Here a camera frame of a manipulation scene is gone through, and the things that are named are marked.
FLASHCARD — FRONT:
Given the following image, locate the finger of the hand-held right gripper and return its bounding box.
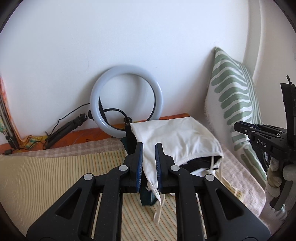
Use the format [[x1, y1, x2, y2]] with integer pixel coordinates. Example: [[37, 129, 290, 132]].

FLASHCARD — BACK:
[[233, 121, 262, 139], [254, 125, 287, 135]]

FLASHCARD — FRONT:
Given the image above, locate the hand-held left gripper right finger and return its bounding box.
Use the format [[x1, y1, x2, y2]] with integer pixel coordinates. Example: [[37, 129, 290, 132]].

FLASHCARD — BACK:
[[154, 142, 271, 241]]

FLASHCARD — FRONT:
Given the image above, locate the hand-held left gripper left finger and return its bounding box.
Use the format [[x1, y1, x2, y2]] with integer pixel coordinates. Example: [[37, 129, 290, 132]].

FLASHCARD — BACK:
[[26, 142, 144, 241]]

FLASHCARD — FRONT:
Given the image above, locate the white camisole top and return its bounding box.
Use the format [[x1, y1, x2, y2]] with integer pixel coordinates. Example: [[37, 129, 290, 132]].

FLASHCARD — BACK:
[[129, 116, 224, 224]]

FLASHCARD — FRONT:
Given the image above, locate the person's right hand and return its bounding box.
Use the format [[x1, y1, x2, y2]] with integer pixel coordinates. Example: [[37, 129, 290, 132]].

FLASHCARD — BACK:
[[266, 157, 296, 193]]

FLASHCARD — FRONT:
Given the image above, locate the dark teal garment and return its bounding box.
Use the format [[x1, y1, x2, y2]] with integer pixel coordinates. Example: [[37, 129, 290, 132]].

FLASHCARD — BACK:
[[120, 136, 158, 207]]

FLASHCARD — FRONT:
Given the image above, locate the green striped pillow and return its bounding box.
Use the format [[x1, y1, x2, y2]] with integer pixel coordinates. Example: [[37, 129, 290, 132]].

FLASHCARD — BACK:
[[205, 46, 269, 186]]

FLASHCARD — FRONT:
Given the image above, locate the pink checked mattress cover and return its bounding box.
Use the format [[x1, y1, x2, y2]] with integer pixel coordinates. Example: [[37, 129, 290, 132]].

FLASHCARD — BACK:
[[0, 137, 266, 215]]

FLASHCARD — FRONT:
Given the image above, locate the orange patterned cloth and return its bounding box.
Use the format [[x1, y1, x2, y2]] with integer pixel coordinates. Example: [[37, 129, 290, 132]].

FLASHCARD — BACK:
[[0, 113, 191, 154]]

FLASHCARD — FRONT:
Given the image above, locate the yellow striped sheet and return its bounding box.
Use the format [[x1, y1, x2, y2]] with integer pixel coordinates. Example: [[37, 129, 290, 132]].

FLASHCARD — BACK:
[[0, 148, 241, 241]]

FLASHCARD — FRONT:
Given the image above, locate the silver tripod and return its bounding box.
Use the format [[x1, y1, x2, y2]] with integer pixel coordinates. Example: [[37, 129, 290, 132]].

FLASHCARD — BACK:
[[0, 97, 19, 149]]

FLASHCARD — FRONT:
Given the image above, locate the white ring light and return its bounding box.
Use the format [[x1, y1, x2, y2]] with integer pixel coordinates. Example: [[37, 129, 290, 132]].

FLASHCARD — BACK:
[[90, 65, 164, 137]]

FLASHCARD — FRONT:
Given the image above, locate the black ring light tripod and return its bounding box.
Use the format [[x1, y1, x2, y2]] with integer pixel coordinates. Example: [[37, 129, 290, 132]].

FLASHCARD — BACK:
[[44, 112, 90, 150]]

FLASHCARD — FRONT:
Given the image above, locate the black power cable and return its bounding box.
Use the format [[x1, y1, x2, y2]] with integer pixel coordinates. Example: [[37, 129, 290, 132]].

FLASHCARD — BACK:
[[43, 103, 91, 149]]

